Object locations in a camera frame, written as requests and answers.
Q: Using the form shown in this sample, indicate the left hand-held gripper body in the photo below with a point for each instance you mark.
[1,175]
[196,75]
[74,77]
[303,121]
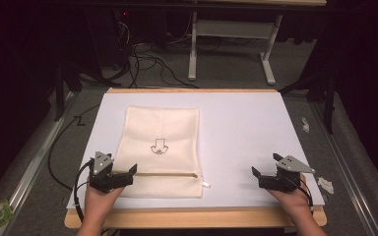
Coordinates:
[102,170]

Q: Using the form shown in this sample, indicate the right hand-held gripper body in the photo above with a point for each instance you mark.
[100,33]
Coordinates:
[283,178]

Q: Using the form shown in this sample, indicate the cream mesh zipper bag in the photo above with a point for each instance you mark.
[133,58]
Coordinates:
[159,147]

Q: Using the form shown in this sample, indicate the person's right hand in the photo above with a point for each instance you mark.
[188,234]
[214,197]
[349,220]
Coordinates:
[290,201]

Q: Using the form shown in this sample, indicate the person's left hand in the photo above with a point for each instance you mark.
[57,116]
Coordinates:
[100,200]

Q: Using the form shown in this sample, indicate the white table board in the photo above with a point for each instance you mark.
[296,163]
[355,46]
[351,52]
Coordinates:
[242,137]

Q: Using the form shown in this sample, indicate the white paper scrap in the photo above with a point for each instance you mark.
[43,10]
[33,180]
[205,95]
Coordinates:
[305,125]
[326,185]

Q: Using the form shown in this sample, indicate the black stand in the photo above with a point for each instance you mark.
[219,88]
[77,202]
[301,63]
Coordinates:
[62,85]
[325,91]

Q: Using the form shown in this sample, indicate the metal floor rail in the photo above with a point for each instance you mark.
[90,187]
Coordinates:
[341,164]
[36,164]

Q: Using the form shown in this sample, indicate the white metal desk frame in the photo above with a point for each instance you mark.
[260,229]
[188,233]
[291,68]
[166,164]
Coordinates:
[229,29]

